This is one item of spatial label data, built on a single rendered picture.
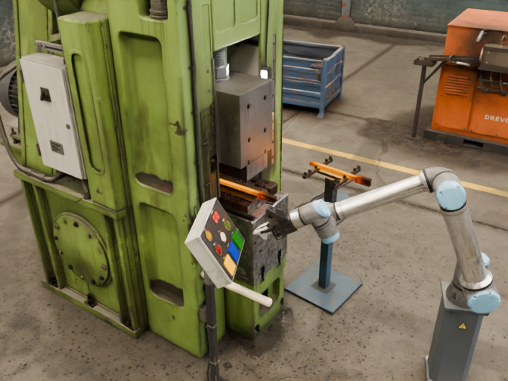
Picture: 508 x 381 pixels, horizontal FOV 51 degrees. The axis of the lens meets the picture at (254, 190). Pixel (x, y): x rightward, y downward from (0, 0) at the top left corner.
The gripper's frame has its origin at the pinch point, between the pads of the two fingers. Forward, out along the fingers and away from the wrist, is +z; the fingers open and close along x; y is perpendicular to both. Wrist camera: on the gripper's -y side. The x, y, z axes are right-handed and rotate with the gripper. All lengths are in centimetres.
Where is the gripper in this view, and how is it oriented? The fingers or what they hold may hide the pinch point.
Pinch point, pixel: (255, 231)
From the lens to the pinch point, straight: 258.7
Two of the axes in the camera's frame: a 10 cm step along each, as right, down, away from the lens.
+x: 1.5, -5.0, 8.5
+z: -8.5, 3.7, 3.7
